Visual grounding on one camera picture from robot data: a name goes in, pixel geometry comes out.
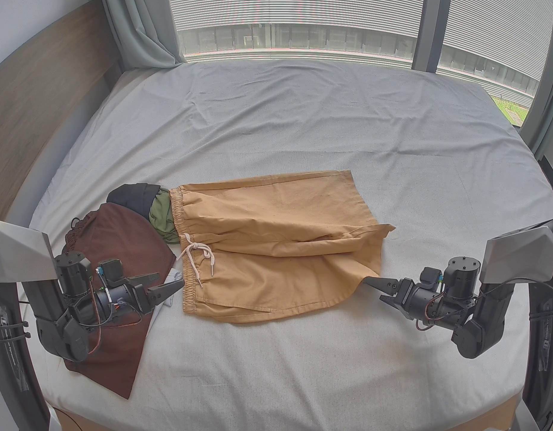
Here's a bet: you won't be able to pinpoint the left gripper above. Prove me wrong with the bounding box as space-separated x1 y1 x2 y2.
104 273 184 317

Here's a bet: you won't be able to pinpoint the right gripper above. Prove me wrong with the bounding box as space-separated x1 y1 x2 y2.
362 276 444 321

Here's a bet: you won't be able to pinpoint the tan drawstring shorts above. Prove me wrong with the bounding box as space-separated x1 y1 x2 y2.
169 169 396 325

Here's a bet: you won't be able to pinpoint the bed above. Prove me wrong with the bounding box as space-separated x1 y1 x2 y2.
0 0 553 431

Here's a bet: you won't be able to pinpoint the pale grey garment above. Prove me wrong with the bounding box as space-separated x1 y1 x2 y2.
148 268 185 331

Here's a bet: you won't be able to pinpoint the brown garment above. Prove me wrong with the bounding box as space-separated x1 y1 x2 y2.
63 202 177 399

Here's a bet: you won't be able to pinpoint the green garment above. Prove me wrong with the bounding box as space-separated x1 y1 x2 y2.
148 189 181 245

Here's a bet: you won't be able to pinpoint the black garment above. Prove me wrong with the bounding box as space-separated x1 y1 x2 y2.
107 183 162 219

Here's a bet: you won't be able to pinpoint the grey-green curtain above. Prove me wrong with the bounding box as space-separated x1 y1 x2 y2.
97 0 187 72
521 0 553 160

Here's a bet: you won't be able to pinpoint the window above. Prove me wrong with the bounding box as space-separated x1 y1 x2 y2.
162 0 553 127

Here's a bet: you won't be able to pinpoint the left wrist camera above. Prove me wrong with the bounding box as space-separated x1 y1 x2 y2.
98 260 125 287

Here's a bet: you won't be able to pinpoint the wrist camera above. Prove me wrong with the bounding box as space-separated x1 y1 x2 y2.
98 260 125 287
419 267 443 292

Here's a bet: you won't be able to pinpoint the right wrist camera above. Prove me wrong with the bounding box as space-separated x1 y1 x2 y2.
419 267 443 292

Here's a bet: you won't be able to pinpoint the black cable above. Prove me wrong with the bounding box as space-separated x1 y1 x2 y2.
50 407 82 431

